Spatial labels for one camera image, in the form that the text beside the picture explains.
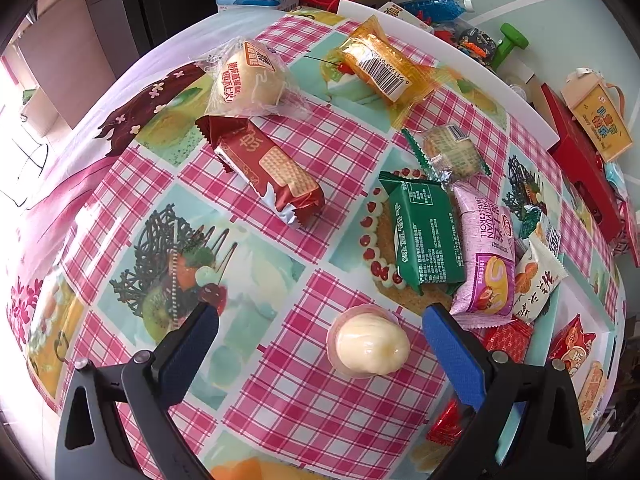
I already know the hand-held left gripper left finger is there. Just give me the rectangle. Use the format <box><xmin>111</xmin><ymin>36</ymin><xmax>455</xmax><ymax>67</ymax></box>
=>
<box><xmin>55</xmin><ymin>301</ymin><xmax>221</xmax><ymax>480</ymax></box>

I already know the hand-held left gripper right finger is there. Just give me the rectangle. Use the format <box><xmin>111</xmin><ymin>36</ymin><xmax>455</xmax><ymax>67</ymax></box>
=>
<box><xmin>422</xmin><ymin>302</ymin><xmax>587</xmax><ymax>480</ymax></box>

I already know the round white pastry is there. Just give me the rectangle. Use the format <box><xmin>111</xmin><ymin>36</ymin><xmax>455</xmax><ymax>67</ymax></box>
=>
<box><xmin>326</xmin><ymin>307</ymin><xmax>412</xmax><ymax>380</ymax></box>

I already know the clear green-edged cracker packet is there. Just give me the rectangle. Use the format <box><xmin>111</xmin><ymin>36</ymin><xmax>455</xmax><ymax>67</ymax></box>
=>
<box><xmin>401</xmin><ymin>124</ymin><xmax>492</xmax><ymax>192</ymax></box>

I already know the white bun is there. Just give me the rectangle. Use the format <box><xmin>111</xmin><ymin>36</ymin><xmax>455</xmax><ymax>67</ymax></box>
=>
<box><xmin>189</xmin><ymin>36</ymin><xmax>313</xmax><ymax>120</ymax></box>

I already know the small red patterned packet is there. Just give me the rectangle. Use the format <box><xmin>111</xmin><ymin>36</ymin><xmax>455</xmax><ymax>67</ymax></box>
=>
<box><xmin>482</xmin><ymin>319</ymin><xmax>535</xmax><ymax>365</ymax></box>

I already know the red candy wrapper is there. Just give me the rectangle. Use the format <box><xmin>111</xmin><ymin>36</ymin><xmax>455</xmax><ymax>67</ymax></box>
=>
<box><xmin>426</xmin><ymin>399</ymin><xmax>468</xmax><ymax>447</ymax></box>

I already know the pink swiss roll packet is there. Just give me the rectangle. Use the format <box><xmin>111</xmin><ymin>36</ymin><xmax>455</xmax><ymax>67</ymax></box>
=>
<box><xmin>449</xmin><ymin>182</ymin><xmax>517</xmax><ymax>331</ymax></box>

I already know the pink checkered tablecloth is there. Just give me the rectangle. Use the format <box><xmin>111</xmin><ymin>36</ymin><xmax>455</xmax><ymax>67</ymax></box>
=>
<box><xmin>20</xmin><ymin>7</ymin><xmax>628</xmax><ymax>480</ymax></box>

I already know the white walnut snack packet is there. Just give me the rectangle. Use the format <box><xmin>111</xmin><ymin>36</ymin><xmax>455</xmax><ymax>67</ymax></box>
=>
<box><xmin>511</xmin><ymin>232</ymin><xmax>570</xmax><ymax>323</ymax></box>

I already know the green snack packet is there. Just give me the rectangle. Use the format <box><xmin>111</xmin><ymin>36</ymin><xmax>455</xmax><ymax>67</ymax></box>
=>
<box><xmin>377</xmin><ymin>171</ymin><xmax>467</xmax><ymax>298</ymax></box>

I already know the orange red snack packet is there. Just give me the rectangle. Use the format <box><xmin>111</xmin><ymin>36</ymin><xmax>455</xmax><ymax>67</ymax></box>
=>
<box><xmin>547</xmin><ymin>314</ymin><xmax>616</xmax><ymax>423</ymax></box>

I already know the white teal snack packet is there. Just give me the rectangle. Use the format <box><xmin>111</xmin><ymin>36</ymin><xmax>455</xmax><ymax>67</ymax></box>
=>
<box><xmin>520</xmin><ymin>209</ymin><xmax>563</xmax><ymax>261</ymax></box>

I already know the red biscuit packet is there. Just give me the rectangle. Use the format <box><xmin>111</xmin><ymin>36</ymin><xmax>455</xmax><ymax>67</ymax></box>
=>
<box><xmin>195</xmin><ymin>115</ymin><xmax>326</xmax><ymax>231</ymax></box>

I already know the flat red box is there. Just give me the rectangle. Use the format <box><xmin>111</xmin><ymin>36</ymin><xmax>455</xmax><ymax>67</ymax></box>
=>
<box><xmin>540</xmin><ymin>82</ymin><xmax>626</xmax><ymax>256</ymax></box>

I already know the printed pink white cloth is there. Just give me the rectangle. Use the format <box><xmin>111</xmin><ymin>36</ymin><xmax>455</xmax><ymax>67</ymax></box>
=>
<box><xmin>5</xmin><ymin>10</ymin><xmax>281</xmax><ymax>351</ymax></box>

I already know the white board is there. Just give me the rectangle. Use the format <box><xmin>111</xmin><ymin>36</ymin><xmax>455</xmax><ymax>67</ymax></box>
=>
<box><xmin>337</xmin><ymin>0</ymin><xmax>560</xmax><ymax>152</ymax></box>

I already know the orange cake packet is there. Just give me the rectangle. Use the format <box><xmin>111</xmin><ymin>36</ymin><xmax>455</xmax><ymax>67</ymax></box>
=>
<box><xmin>334</xmin><ymin>15</ymin><xmax>463</xmax><ymax>131</ymax></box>

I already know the pile of colourful toys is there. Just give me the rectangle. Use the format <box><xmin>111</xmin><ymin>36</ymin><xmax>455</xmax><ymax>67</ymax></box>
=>
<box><xmin>435</xmin><ymin>20</ymin><xmax>498</xmax><ymax>63</ymax></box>

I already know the green dumbbell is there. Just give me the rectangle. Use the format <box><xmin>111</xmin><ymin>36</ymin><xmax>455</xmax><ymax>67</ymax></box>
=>
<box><xmin>492</xmin><ymin>22</ymin><xmax>529</xmax><ymax>71</ymax></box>

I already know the brown cabinet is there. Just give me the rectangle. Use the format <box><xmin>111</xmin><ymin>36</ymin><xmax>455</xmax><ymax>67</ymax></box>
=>
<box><xmin>17</xmin><ymin>0</ymin><xmax>131</xmax><ymax>128</ymax></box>

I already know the dark cabinet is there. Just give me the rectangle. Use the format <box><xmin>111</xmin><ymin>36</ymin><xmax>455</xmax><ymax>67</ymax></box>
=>
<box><xmin>120</xmin><ymin>0</ymin><xmax>241</xmax><ymax>56</ymax></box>

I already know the yellow white box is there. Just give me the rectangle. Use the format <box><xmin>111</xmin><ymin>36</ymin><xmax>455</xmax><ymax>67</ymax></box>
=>
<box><xmin>377</xmin><ymin>1</ymin><xmax>436</xmax><ymax>33</ymax></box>

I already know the yellow carton with handle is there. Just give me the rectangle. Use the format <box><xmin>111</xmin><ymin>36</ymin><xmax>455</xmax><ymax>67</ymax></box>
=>
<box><xmin>560</xmin><ymin>67</ymin><xmax>628</xmax><ymax>163</ymax></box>

